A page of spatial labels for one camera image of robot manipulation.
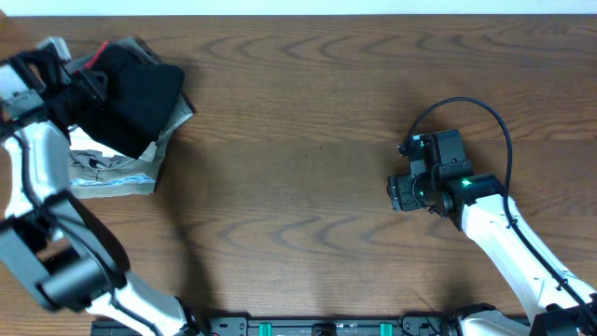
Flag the black shorts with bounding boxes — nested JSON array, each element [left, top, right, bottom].
[[76, 45, 185, 159]]

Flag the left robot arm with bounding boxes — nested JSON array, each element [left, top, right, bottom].
[[1, 47, 209, 335]]

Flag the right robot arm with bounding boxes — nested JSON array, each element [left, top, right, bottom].
[[387, 130, 596, 335]]

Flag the folded black garment red trim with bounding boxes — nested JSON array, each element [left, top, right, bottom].
[[84, 41, 110, 69]]

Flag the folded white garment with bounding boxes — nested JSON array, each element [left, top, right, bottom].
[[69, 127, 158, 162]]

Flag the folded grey garment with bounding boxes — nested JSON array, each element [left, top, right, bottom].
[[64, 36, 161, 74]]

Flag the folded khaki patterned garment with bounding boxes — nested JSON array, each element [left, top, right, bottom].
[[68, 95, 193, 199]]

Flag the right black camera cable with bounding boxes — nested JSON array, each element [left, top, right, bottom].
[[398, 96, 597, 328]]

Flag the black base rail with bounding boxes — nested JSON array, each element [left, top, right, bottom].
[[90, 312, 533, 336]]

